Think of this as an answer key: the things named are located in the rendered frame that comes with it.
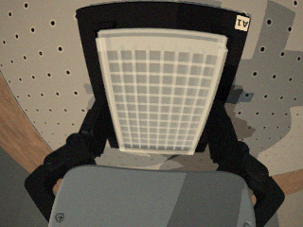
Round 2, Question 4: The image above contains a grey perforated base plate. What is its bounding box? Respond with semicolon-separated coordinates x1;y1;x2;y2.
0;0;303;177

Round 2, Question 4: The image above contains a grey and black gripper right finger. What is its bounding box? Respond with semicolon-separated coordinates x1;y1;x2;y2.
205;99;285;227

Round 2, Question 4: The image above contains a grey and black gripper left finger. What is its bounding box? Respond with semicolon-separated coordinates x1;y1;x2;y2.
25;95;113;222

